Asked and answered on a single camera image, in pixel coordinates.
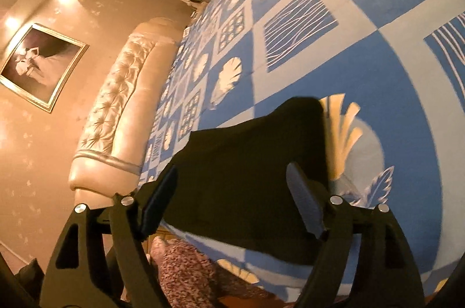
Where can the framed picture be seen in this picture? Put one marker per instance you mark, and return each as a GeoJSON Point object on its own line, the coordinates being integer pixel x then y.
{"type": "Point", "coordinates": [40, 64]}

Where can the blue patterned bed sheet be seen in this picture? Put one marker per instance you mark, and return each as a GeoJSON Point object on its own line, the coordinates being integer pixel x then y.
{"type": "Point", "coordinates": [363, 57]}

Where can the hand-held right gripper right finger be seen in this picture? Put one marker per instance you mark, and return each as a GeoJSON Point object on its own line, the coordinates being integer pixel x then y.
{"type": "Point", "coordinates": [303, 199]}

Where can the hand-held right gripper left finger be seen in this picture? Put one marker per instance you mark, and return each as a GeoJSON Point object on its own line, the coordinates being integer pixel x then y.
{"type": "Point", "coordinates": [160, 199]}

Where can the pink floral pillow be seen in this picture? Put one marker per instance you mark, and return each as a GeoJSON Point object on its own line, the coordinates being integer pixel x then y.
{"type": "Point", "coordinates": [189, 271]}

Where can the cream tufted headboard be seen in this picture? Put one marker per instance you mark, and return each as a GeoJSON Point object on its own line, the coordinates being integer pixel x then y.
{"type": "Point", "coordinates": [120, 111]}

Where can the black pants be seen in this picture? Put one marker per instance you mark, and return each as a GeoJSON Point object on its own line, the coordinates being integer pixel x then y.
{"type": "Point", "coordinates": [236, 166]}

